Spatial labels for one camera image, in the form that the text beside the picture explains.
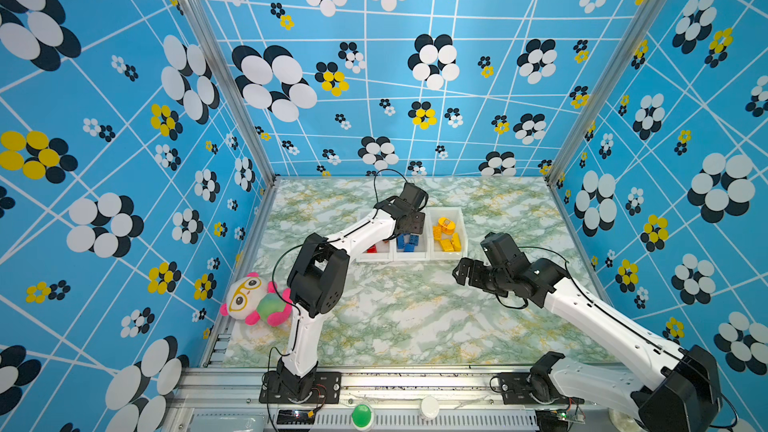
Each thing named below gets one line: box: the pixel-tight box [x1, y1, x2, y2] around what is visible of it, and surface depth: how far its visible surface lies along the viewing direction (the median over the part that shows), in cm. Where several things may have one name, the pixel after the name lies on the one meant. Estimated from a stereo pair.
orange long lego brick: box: [451, 232, 461, 252], surface depth 100 cm
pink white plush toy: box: [220, 272, 292, 327], surface depth 83 cm
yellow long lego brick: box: [438, 217, 457, 235], surface depth 104 cm
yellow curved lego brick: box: [440, 239, 454, 252], surface depth 101 cm
